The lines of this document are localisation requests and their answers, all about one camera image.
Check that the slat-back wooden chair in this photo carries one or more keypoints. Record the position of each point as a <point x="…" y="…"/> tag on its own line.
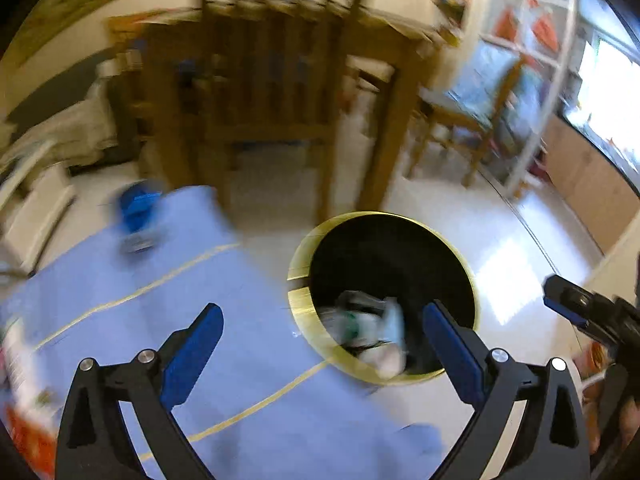
<point x="270" y="85"/>

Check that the framed landscape painting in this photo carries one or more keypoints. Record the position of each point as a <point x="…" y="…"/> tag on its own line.
<point x="60" y="5"/>

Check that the blue tablecloth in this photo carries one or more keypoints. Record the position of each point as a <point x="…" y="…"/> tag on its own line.
<point x="240" y="320"/>

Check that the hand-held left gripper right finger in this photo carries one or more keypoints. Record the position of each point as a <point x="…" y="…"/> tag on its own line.
<point x="452" y="355"/>

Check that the wooden dining table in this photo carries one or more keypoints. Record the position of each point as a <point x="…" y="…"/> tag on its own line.
<point x="395" y="50"/>

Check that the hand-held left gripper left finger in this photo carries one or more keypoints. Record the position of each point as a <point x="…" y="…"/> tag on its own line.
<point x="192" y="355"/>

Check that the beige sofa cover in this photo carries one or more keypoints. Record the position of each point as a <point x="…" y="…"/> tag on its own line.
<point x="55" y="130"/>

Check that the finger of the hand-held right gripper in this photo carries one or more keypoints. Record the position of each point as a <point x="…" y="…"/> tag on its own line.
<point x="570" y="305"/>

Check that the white coffee table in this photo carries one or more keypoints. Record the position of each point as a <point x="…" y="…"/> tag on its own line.
<point x="35" y="210"/>

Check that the black gold-rimmed trash bin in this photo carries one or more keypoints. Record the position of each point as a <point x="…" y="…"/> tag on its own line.
<point x="320" y="320"/>

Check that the red paper decoration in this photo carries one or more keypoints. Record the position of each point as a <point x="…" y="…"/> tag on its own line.
<point x="545" y="30"/>
<point x="506" y="25"/>

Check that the red and white snack packet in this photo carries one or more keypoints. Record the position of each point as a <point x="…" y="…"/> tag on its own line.
<point x="22" y="385"/>

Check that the wooden chair with blue cushion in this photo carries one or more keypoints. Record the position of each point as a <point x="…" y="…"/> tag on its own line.
<point x="480" y="95"/>

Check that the person's right hand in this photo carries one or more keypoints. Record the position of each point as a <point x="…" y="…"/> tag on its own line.
<point x="629" y="422"/>

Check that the white glass-paned door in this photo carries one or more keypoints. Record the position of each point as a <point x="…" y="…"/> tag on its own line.
<point x="545" y="105"/>

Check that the white plastic wrapper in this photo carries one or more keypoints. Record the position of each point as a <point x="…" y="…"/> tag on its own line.
<point x="387" y="330"/>

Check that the blue-lidded glass jar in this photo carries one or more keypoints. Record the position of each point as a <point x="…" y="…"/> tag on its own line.
<point x="137" y="210"/>

